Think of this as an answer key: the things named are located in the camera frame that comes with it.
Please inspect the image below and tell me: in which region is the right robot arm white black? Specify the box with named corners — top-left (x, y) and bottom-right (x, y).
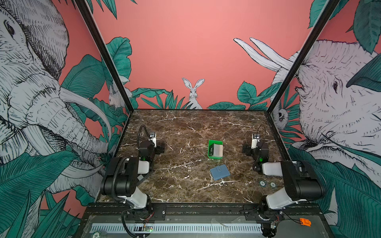
top-left (242, 141), bottom-right (325, 212)

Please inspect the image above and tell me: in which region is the black frame post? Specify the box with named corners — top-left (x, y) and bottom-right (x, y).
top-left (267, 0), bottom-right (340, 114)
top-left (74, 0), bottom-right (134, 114)

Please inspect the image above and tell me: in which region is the blue leather card holder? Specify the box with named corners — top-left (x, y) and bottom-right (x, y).
top-left (210, 165), bottom-right (230, 181)

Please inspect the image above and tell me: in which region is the black right frame post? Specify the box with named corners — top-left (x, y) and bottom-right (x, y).
top-left (267, 0), bottom-right (340, 114)

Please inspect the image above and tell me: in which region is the black left frame post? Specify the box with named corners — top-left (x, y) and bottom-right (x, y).
top-left (74, 0), bottom-right (134, 114)

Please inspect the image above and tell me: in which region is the white slotted cable duct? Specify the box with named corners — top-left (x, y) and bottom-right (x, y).
top-left (90, 223), bottom-right (263, 234)

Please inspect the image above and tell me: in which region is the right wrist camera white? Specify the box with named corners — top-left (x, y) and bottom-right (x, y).
top-left (251, 133), bottom-right (261, 149)

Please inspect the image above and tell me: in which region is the orange connector clip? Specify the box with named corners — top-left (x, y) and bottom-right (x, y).
top-left (299, 218), bottom-right (312, 227)

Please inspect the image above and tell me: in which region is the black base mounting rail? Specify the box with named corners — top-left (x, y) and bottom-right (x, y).
top-left (82, 203), bottom-right (320, 222)

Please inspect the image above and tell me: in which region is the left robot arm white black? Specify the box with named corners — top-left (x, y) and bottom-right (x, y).
top-left (100, 140), bottom-right (165, 212)

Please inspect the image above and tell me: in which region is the green lit circuit board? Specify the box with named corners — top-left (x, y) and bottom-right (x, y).
top-left (142, 226), bottom-right (153, 233)

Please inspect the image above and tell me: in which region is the green plastic card tray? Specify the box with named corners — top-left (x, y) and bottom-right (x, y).
top-left (207, 140), bottom-right (223, 160)

